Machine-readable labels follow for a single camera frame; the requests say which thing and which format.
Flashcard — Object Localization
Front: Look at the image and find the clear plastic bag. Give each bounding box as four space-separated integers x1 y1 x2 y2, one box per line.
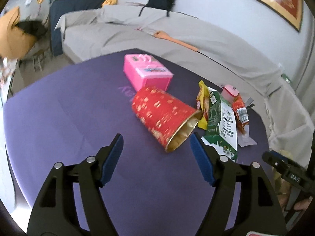
238 125 257 147

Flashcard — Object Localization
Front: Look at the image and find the green white milk carton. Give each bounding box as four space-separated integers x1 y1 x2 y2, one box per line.
204 87 238 162

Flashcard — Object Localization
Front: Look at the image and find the red gold snack bag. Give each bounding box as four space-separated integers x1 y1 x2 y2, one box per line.
232 94 249 135

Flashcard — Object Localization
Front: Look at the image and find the red gold paper cup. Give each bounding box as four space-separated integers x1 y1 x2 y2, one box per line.
132 87 202 153

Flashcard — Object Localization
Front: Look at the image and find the yellow snack bag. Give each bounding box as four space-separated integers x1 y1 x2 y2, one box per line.
196 80 210 130

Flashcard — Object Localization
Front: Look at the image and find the person right hand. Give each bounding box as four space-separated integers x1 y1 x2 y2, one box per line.
278 191 313 213

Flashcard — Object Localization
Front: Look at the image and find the green box on sofa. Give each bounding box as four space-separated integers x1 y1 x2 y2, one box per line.
281 74 292 86

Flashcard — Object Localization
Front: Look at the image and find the pink toy pot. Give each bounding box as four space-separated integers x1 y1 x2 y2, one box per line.
221 84 239 103

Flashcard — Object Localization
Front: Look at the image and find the pink toy cash register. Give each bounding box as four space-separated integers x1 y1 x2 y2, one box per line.
123 54 173 92

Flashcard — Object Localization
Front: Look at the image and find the orange beanbag chair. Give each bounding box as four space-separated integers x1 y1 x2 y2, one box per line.
1 6 47 60

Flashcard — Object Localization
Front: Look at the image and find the grey covered sofa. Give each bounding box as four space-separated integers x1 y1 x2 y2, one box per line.
62 5 314 167

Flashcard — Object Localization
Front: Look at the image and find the orange back scratcher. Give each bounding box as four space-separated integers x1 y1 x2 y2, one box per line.
153 31 198 52

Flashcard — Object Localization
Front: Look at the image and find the yellow plush toy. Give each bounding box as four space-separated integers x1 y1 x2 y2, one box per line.
101 0 118 7

